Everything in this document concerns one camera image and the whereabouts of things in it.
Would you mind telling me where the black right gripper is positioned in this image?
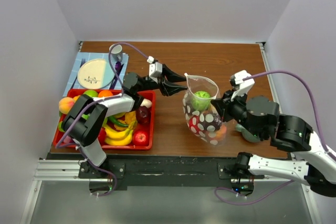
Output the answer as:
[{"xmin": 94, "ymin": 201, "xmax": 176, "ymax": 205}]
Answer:
[{"xmin": 211, "ymin": 86, "xmax": 264, "ymax": 138}]

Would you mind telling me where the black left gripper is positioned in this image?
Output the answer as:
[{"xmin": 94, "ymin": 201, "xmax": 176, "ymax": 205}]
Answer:
[{"xmin": 136, "ymin": 64, "xmax": 187, "ymax": 97}]

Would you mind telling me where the bumpy green custard apple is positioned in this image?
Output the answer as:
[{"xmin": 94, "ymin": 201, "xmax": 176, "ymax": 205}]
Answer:
[{"xmin": 191, "ymin": 91, "xmax": 211, "ymax": 111}]

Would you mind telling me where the clear polka dot zip bag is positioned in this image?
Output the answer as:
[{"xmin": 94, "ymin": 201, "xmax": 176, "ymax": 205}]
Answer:
[{"xmin": 182, "ymin": 73, "xmax": 226, "ymax": 146}]

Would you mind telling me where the red tomato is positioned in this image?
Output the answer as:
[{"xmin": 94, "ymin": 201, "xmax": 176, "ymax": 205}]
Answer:
[{"xmin": 187, "ymin": 115, "xmax": 206, "ymax": 135}]

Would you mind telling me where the peach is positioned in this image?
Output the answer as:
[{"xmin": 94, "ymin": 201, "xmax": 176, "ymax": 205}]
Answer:
[
  {"xmin": 58, "ymin": 97, "xmax": 75, "ymax": 114},
  {"xmin": 214, "ymin": 124, "xmax": 227, "ymax": 142}
]

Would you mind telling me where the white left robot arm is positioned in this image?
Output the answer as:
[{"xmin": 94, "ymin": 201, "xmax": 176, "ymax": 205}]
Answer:
[{"xmin": 61, "ymin": 62, "xmax": 187, "ymax": 178}]

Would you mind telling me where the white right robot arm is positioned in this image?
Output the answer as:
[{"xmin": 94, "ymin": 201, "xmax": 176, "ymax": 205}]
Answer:
[{"xmin": 211, "ymin": 90, "xmax": 335, "ymax": 197}]

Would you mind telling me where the white radish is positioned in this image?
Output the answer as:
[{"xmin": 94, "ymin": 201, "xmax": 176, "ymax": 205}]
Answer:
[{"xmin": 140, "ymin": 99, "xmax": 152, "ymax": 109}]

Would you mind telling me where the teal ceramic mug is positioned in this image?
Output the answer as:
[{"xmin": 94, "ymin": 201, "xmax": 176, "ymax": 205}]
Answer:
[{"xmin": 235, "ymin": 124, "xmax": 261, "ymax": 143}]

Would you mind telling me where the purple plastic spoon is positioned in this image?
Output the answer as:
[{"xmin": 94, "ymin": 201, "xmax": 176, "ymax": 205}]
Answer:
[{"xmin": 109, "ymin": 61, "xmax": 123, "ymax": 90}]

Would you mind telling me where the red plastic tray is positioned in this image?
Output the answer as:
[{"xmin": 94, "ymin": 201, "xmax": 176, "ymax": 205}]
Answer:
[{"xmin": 53, "ymin": 89, "xmax": 156, "ymax": 151}]

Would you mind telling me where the red apple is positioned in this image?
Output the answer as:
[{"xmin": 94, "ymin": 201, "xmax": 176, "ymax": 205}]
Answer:
[{"xmin": 132, "ymin": 131, "xmax": 149, "ymax": 146}]

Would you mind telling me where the grey cup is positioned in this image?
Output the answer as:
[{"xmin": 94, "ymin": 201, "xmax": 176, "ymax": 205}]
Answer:
[{"xmin": 109, "ymin": 44, "xmax": 123, "ymax": 62}]

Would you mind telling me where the orange fruit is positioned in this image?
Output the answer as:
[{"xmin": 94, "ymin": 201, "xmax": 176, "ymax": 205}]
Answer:
[{"xmin": 98, "ymin": 90, "xmax": 113, "ymax": 98}]

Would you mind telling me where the green chili pepper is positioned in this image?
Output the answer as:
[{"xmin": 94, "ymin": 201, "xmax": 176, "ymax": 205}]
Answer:
[{"xmin": 108, "ymin": 115, "xmax": 129, "ymax": 127}]

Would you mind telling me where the yellow banana bunch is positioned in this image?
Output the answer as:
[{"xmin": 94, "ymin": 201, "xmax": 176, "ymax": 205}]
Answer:
[{"xmin": 104, "ymin": 124, "xmax": 135, "ymax": 146}]

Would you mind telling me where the cream and blue plate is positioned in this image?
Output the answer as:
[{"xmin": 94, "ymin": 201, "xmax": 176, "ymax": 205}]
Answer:
[{"xmin": 77, "ymin": 59, "xmax": 114, "ymax": 90}]

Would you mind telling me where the peach at tray corner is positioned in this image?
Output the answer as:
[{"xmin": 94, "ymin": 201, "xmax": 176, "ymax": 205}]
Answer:
[{"xmin": 58, "ymin": 97, "xmax": 75, "ymax": 114}]

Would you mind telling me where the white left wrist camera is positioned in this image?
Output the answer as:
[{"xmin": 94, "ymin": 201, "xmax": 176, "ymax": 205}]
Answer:
[{"xmin": 147, "ymin": 56, "xmax": 163, "ymax": 83}]

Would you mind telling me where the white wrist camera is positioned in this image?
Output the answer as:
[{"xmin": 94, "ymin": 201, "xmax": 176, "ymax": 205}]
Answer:
[
  {"xmin": 147, "ymin": 56, "xmax": 163, "ymax": 83},
  {"xmin": 230, "ymin": 70, "xmax": 255, "ymax": 100}
]

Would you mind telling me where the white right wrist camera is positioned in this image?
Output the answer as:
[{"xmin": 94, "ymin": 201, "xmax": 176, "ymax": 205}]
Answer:
[{"xmin": 230, "ymin": 70, "xmax": 255, "ymax": 100}]

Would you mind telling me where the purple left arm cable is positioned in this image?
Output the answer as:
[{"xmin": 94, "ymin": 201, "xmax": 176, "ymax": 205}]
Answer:
[{"xmin": 54, "ymin": 42, "xmax": 150, "ymax": 151}]

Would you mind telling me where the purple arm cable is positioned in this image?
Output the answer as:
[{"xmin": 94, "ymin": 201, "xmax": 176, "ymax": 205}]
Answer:
[
  {"xmin": 245, "ymin": 70, "xmax": 336, "ymax": 162},
  {"xmin": 54, "ymin": 42, "xmax": 150, "ymax": 151}
]

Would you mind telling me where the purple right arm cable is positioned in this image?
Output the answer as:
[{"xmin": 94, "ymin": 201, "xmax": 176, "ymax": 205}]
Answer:
[{"xmin": 245, "ymin": 70, "xmax": 336, "ymax": 162}]

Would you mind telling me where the aluminium frame rail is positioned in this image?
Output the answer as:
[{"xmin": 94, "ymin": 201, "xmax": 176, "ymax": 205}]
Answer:
[{"xmin": 33, "ymin": 158, "xmax": 311, "ymax": 182}]

